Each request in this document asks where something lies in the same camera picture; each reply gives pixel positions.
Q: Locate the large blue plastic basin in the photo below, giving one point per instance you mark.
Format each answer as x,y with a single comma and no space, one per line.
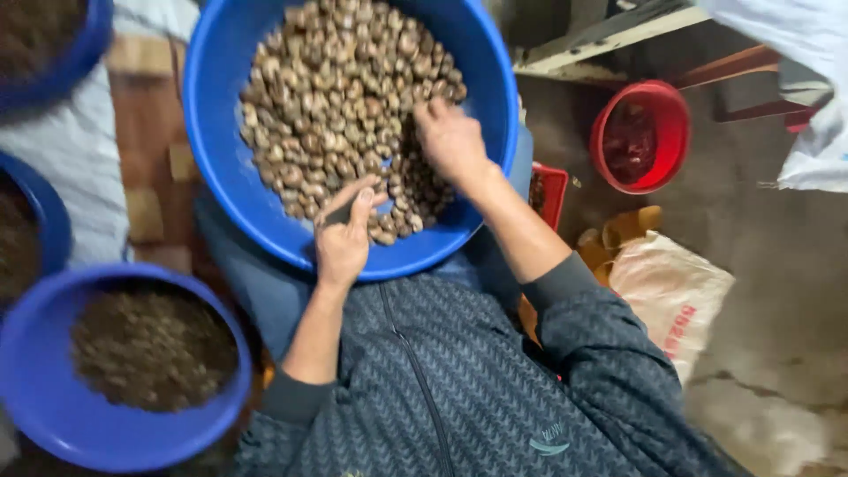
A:
218,132

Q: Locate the white painted wooden bench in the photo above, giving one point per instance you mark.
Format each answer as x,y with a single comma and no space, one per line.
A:
596,33

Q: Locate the red plastic tray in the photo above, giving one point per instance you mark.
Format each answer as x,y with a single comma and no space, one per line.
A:
554,192

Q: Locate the wooden stool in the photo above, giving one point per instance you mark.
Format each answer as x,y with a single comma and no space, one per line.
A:
748,86

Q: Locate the person's right hand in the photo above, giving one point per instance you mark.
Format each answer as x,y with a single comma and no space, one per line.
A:
453,142

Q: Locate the red plastic bucket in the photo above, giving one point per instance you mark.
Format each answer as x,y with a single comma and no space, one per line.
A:
669,132

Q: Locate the person's right fingers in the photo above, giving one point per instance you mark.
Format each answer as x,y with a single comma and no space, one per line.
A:
434,113

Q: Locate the white woven sack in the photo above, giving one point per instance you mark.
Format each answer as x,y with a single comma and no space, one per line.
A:
73,152

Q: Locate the heap of raw cashew nuts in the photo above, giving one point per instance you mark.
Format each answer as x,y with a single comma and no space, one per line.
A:
331,99

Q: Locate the patterned grey zip jacket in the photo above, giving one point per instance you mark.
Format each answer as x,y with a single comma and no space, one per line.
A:
477,397

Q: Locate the beige woven sack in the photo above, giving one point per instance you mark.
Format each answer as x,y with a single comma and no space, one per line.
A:
669,291

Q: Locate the small dark knife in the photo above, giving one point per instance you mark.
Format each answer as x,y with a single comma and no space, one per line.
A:
339,214

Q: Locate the person's left hand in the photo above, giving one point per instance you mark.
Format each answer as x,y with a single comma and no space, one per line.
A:
341,246

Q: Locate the brown paper scraps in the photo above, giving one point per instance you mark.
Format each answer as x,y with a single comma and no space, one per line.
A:
609,238

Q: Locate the blue basin with brown husks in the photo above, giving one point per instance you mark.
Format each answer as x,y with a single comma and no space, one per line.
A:
26,225
46,40
40,371

